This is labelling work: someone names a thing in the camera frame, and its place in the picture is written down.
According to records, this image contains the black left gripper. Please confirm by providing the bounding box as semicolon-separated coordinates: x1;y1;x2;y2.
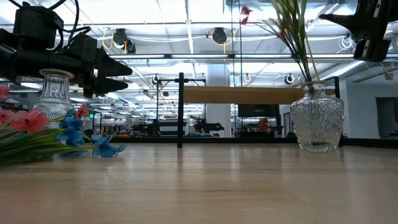
14;30;134;99

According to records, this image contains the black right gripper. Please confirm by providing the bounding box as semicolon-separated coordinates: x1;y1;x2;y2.
318;0;398;62

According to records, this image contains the red artificial flower bunch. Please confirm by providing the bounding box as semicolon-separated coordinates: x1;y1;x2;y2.
239;0;315;91

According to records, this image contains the tall ribbed glass vase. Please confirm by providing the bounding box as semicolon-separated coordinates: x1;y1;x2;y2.
30;68;75;130

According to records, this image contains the blue artificial flower bunch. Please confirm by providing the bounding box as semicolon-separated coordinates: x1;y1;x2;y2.
30;107;127;159

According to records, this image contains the pink artificial flower bunch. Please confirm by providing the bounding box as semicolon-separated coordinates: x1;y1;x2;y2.
0;83;91;166

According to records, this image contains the round cut glass vase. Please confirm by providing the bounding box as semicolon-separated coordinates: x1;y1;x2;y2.
290;80;345;153

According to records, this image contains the wooden shelf with black legs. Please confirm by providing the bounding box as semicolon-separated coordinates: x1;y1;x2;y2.
177;72;345;149

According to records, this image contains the black table border strip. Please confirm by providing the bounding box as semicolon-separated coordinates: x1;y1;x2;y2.
110;136;398;149

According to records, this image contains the large black ceiling cable reel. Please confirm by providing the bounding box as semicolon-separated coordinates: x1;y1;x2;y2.
112;27;137;54
212;27;228;45

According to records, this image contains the yellow hanging cable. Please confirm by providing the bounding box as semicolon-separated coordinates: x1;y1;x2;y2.
305;34;322;82

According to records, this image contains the black background workstation frame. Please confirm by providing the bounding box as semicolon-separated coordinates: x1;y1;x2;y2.
156;78;206;138

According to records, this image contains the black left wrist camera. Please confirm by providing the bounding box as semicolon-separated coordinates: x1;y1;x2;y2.
12;2;65;50

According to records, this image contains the black wall monitor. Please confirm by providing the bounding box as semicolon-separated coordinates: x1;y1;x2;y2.
238;104;280;118

